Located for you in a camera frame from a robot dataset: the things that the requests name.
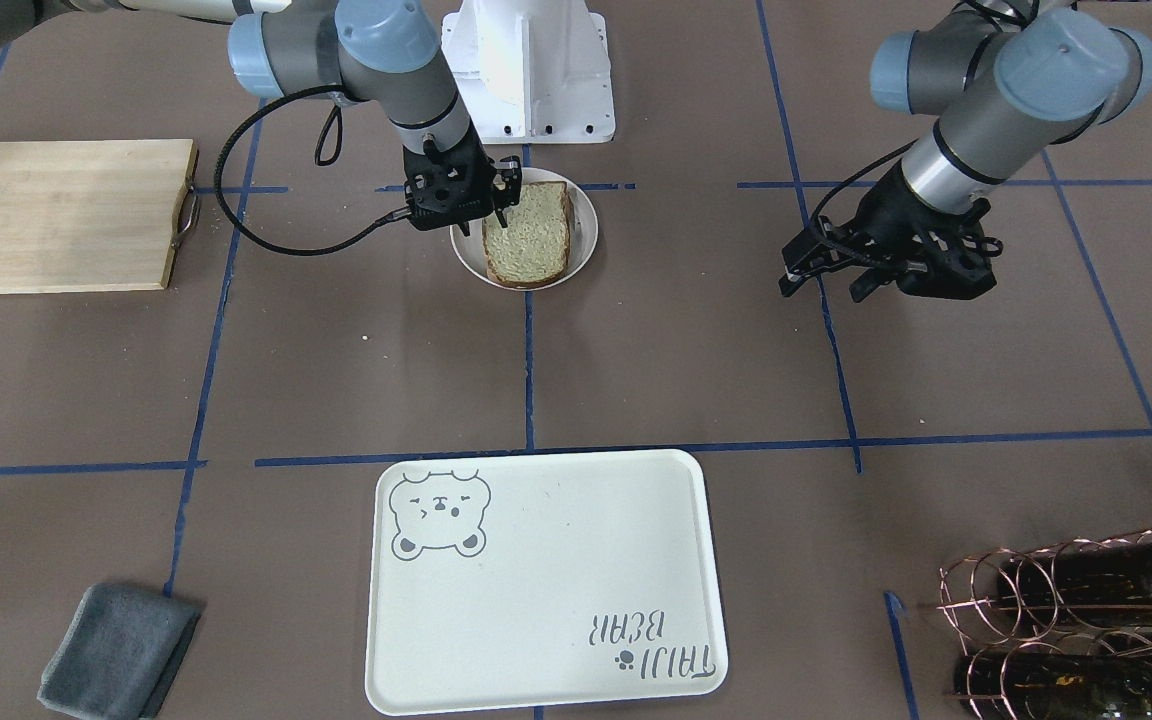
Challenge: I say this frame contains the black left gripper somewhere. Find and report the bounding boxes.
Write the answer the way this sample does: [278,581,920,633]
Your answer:
[780,167,1001,304]

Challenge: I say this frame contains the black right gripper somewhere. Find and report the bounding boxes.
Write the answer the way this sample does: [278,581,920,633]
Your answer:
[404,135,524,240]

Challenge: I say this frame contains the bread slice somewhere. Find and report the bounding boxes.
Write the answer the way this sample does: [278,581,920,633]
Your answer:
[483,181,573,290]

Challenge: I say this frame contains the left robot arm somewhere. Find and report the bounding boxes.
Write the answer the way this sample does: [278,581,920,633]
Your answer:
[780,1,1152,302]

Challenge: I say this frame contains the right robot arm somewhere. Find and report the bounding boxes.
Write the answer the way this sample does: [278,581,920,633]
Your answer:
[0,1,524,233]

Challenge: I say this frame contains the cream bear serving tray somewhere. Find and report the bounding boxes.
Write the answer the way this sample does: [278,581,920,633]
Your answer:
[364,448,730,717]

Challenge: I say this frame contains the white plate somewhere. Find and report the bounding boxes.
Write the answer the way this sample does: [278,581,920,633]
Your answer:
[444,167,621,291]

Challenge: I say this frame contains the dark green wine bottle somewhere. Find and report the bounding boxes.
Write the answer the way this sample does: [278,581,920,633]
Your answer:
[996,541,1152,629]
[952,647,1152,719]

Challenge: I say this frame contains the wooden cutting board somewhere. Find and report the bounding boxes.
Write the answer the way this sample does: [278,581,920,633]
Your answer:
[0,138,198,293]

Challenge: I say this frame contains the grey folded cloth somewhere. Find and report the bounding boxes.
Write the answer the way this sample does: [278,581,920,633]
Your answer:
[37,582,202,719]

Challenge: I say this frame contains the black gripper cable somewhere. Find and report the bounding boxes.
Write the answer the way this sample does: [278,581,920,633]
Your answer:
[808,141,917,263]
[213,84,412,258]

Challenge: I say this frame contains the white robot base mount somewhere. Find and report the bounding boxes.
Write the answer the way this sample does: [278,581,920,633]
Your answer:
[442,1,617,145]

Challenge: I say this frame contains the copper wire bottle rack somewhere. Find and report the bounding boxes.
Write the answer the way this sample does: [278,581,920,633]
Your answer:
[934,528,1152,719]

